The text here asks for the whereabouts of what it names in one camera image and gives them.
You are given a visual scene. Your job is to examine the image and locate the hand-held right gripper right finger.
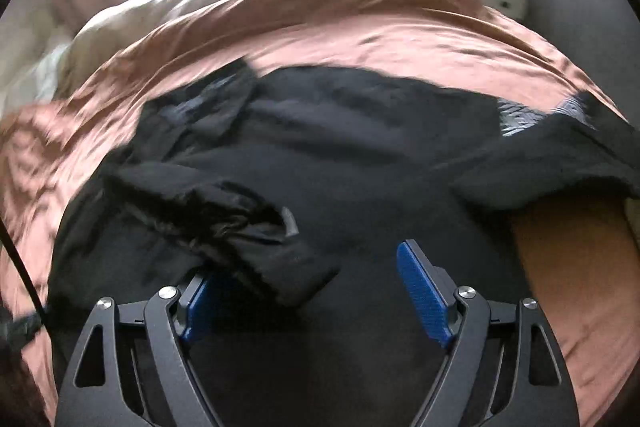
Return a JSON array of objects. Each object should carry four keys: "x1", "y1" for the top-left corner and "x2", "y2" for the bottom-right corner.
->
[{"x1": 396, "y1": 239, "x2": 581, "y2": 427}]

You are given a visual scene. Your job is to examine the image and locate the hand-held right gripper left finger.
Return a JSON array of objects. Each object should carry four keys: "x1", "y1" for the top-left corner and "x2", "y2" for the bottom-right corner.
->
[{"x1": 54, "y1": 271, "x2": 226, "y2": 427}]

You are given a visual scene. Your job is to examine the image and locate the black jacket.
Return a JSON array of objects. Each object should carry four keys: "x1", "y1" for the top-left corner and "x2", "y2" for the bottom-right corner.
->
[{"x1": 50, "y1": 57, "x2": 640, "y2": 427}]

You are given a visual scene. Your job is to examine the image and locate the brown bed sheet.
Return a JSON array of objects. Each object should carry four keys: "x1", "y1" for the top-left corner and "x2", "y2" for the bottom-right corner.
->
[{"x1": 0, "y1": 0, "x2": 640, "y2": 427}]

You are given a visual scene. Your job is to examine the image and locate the beige duvet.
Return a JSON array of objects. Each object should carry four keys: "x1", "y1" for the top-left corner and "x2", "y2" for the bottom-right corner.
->
[{"x1": 65, "y1": 0, "x2": 426, "y2": 78}]

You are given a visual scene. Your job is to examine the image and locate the black cable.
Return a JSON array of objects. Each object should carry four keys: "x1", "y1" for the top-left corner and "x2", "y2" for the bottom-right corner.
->
[{"x1": 0, "y1": 219, "x2": 51, "y2": 315}]

